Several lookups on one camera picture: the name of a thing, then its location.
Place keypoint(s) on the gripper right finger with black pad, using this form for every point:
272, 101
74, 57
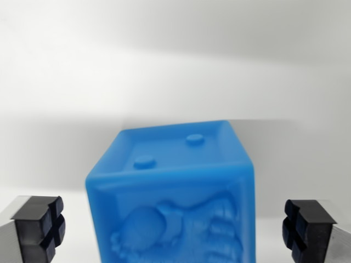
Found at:
312, 230

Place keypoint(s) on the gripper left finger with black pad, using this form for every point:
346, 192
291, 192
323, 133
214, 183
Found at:
33, 230

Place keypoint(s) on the blue embossed rubber cube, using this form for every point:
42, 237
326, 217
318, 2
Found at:
175, 197

